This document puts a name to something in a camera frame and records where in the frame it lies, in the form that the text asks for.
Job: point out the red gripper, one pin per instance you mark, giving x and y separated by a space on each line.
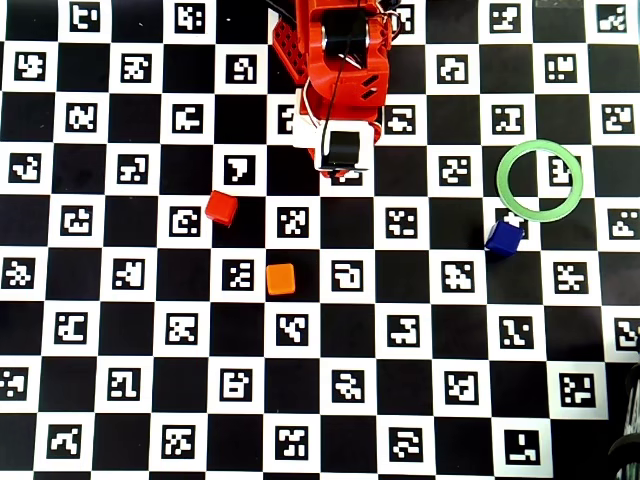
350 146

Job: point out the orange cube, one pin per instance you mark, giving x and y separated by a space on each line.
280 279

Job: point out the red cube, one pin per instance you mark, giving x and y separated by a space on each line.
221 207

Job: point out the blue cube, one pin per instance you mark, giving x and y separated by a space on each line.
502 237

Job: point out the red perforated robot base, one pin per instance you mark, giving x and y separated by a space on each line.
287 50

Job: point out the red robot arm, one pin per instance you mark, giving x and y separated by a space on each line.
345 90

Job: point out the checkerboard marker mat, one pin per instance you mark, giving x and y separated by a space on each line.
345 330

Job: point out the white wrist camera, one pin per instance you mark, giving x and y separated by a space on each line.
305 132

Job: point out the black camera stand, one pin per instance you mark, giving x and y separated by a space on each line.
632 425

